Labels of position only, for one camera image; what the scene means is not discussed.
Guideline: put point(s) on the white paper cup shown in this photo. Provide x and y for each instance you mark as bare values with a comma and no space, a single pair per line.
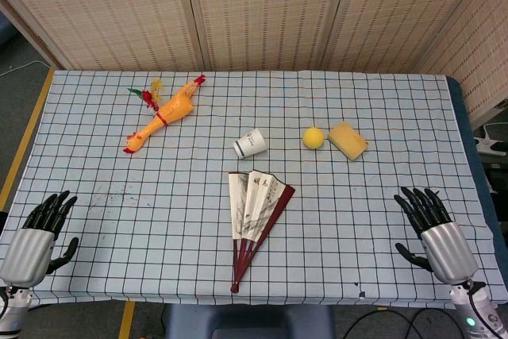
251,143

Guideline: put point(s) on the white checked tablecloth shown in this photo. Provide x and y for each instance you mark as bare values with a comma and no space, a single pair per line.
158,216

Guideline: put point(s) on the yellow sponge block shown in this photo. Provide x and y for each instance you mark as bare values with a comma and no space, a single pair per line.
348,140

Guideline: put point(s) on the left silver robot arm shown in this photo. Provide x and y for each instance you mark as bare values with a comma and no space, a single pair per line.
14,309

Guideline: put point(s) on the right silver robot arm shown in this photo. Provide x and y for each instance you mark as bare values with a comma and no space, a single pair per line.
482,317

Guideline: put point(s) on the yellow ball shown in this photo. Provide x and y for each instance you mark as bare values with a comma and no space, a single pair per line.
314,138

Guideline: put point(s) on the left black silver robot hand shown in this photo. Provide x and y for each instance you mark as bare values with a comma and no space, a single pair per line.
28,253

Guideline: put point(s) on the red yellow green feather toy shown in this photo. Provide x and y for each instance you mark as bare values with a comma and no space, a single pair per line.
158,87

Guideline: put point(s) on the woven bamboo folding screen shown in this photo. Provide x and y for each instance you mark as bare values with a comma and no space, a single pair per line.
278,13

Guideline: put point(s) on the paper folding fan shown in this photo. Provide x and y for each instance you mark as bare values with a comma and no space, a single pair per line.
254,212

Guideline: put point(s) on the white plastic stand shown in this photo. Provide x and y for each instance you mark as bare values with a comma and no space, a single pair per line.
492,141

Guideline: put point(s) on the yellow rubber chicken toy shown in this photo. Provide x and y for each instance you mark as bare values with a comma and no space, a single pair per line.
174,110

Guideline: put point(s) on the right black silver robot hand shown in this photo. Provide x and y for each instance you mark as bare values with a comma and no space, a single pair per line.
448,251

